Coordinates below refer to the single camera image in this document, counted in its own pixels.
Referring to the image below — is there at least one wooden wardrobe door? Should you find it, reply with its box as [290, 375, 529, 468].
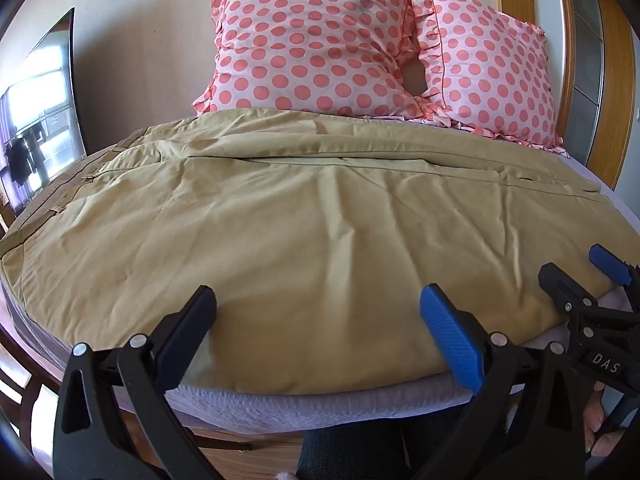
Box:
[565, 0, 640, 192]

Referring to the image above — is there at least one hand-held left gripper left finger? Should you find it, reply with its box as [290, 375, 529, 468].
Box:
[52, 285, 222, 480]

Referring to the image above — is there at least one bed with lavender sheet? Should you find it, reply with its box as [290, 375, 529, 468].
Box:
[0, 125, 640, 437]

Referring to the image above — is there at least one person's right hand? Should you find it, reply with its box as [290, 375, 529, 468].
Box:
[581, 381, 620, 457]

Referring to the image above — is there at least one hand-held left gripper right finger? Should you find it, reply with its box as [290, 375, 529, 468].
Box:
[414, 283, 591, 480]

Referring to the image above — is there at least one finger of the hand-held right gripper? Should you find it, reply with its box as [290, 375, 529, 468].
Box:
[589, 244, 640, 311]
[537, 261, 608, 342]

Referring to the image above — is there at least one pink polka dot pillow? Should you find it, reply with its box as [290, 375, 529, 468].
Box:
[395, 0, 572, 155]
[192, 0, 432, 122]

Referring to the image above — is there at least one wooden chair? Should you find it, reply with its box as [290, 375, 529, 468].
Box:
[0, 345, 50, 428]

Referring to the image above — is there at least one tan bed cover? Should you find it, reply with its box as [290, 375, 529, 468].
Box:
[0, 107, 617, 397]

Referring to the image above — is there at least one person's dark trouser leg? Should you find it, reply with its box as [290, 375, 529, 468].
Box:
[294, 407, 473, 480]

